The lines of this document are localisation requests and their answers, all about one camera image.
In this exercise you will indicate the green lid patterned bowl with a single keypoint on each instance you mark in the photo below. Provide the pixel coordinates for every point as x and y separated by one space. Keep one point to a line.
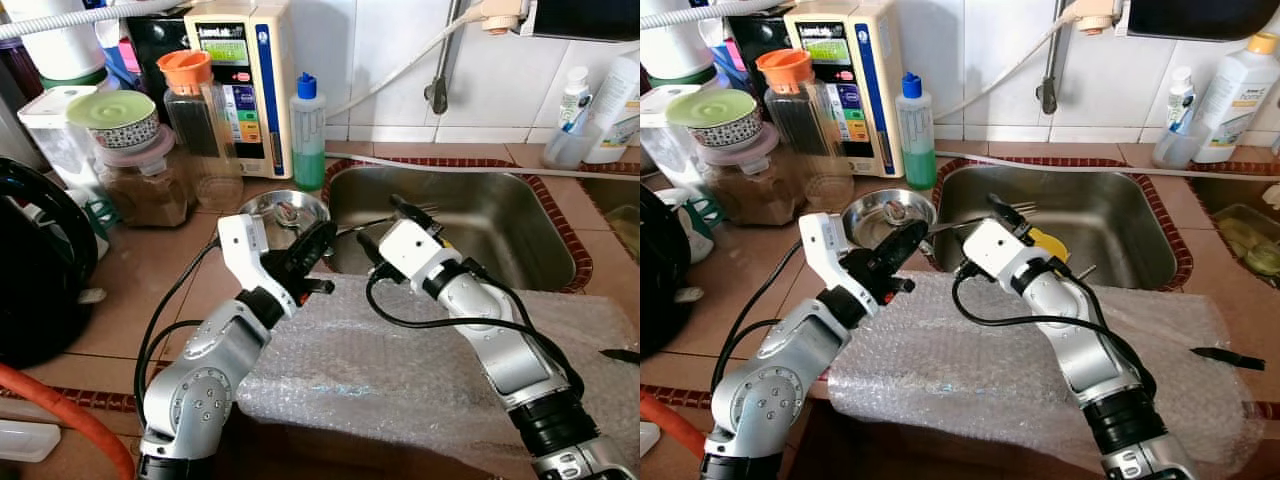
715 112
115 115

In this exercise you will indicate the steel fork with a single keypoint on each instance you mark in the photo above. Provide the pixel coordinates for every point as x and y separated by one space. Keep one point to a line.
428 209
1022 209

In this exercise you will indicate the clear plastic container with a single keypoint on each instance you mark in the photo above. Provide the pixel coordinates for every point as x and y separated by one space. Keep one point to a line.
50 140
665 135

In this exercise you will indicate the grey wall faucet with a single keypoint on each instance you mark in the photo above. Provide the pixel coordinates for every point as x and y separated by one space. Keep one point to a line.
1048 90
440 90

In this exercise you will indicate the white detergent bottle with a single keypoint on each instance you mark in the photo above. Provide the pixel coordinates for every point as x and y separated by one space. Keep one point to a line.
1235 100
615 110

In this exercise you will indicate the clear plastic cup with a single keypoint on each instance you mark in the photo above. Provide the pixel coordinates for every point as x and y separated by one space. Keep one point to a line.
565 148
1175 148

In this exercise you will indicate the white toothpaste tube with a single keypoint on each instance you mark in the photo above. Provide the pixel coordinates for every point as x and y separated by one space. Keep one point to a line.
1182 85
573 85

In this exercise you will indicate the cream water ionizer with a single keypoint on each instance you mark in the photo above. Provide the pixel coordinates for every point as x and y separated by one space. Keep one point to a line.
270 60
875 60

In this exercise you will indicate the steel deep plate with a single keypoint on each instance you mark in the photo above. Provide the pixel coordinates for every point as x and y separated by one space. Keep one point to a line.
270 215
875 212

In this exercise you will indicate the white filter canister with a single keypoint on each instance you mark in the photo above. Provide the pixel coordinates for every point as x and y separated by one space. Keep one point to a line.
60 45
675 45

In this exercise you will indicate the blue toothbrush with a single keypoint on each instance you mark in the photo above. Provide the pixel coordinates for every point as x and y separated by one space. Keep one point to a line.
578 118

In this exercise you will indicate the glass food container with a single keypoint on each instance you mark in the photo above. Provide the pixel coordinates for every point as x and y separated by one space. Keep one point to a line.
625 230
1250 240

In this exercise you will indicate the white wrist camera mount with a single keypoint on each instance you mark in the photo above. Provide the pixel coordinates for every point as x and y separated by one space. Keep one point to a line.
822 245
410 250
240 245
995 250

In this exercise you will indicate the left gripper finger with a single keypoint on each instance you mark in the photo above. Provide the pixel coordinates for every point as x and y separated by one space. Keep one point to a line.
318 248
906 245

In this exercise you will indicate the white plastic box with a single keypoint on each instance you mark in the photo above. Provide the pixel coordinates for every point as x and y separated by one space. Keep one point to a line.
648 438
25 440

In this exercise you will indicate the black box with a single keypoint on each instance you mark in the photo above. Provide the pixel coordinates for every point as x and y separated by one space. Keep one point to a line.
155 55
758 55

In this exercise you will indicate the pink lid brown jar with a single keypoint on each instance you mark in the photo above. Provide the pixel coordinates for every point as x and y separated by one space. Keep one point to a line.
145 190
745 190

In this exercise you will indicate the white green mug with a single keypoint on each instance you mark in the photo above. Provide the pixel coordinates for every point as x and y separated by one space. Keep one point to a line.
100 215
690 225

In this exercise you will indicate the steel sink basin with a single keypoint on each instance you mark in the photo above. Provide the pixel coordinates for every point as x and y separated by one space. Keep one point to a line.
1230 190
610 195
1100 215
490 220

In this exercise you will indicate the green dish soap bottle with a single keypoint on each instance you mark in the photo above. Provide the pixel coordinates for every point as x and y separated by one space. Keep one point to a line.
917 150
308 150

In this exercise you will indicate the orange lid glass jar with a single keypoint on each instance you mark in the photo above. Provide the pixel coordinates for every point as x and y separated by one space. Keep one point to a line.
190 120
790 120

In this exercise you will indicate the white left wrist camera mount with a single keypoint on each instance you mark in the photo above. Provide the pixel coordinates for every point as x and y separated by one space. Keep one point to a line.
822 245
240 245

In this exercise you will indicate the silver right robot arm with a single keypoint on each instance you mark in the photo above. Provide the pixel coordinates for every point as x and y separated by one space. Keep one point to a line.
1095 360
510 360

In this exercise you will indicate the clear bubble wrap sheet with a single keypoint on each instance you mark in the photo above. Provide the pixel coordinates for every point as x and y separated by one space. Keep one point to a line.
980 380
380 370

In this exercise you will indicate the steel spoon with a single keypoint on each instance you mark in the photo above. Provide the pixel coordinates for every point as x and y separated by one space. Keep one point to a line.
365 225
958 225

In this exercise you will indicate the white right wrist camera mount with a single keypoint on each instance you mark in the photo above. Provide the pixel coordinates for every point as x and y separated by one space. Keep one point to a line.
995 250
410 250

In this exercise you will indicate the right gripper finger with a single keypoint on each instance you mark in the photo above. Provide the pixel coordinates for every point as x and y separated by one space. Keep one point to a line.
968 272
1010 214
373 260
415 216

